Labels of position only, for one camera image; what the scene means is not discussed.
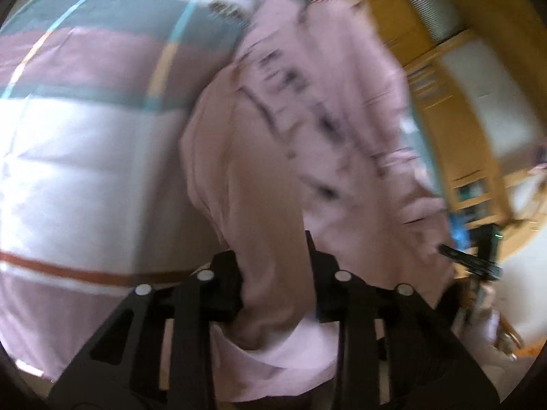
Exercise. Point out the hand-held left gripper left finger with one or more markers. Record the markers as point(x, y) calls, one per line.
point(192, 329)

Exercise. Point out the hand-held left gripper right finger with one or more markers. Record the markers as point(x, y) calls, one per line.
point(359, 329)

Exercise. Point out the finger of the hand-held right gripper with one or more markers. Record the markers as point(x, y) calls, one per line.
point(470, 261)

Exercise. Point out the pink hooded jacket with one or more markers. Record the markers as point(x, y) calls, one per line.
point(277, 158)

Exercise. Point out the wooden bed frame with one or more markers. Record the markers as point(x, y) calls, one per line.
point(466, 136)

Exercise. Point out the person's right forearm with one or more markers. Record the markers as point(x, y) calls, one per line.
point(485, 329)

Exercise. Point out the striped pink teal bedspread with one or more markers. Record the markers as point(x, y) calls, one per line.
point(85, 158)

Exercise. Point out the wooden wall cabinet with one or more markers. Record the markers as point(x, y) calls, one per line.
point(406, 21)

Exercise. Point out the blue plush toy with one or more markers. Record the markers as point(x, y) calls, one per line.
point(461, 230)

